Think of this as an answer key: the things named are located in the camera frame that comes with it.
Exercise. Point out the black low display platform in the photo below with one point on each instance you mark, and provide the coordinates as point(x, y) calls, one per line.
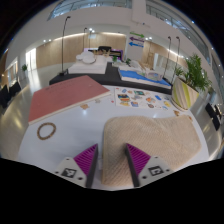
point(106, 79)

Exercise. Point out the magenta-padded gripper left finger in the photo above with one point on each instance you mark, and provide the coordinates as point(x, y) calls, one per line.
point(71, 168)

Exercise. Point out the white sheet with colourful stickers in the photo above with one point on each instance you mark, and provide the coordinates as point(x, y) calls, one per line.
point(140, 100)

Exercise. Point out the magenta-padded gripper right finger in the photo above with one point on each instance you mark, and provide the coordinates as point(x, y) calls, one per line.
point(151, 168)

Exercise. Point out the group of black chairs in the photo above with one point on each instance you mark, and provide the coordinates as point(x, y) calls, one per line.
point(213, 115)
point(8, 93)

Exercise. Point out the potted plant in striped pot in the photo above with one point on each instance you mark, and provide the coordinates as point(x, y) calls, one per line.
point(183, 95)

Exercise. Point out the beige waffle-weave towel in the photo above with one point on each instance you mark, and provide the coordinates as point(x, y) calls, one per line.
point(163, 140)

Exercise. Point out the black piano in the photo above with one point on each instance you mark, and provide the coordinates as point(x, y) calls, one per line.
point(105, 48)

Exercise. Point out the white architectural model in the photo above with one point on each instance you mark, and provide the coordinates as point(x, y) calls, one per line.
point(88, 67)

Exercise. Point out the blue-based architectural model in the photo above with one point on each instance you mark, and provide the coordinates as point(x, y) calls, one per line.
point(136, 78)

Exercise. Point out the white column with arrow signs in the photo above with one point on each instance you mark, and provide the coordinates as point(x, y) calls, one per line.
point(136, 41)

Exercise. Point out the pink flat board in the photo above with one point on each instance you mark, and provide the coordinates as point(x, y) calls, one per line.
point(63, 96)

